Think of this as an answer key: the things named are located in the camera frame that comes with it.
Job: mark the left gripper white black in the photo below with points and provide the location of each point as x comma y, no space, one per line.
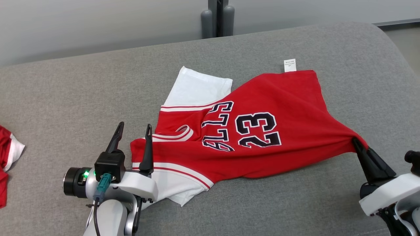
139,186

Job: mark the red jersey shirt number 23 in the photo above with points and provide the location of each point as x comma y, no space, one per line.
288,98

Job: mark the teal left camera connector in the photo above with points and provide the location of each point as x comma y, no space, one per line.
103,185

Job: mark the grey cylinder post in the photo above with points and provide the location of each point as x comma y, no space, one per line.
228,21
206,24

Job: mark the grey vertical wall rail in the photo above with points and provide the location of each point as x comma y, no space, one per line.
218,16

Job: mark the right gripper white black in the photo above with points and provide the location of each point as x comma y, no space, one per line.
390,193

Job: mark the red shorts white trim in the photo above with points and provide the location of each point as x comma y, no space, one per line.
5,147

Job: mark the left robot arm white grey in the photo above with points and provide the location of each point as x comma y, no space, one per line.
108,216

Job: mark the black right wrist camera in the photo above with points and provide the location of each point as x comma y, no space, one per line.
414,160

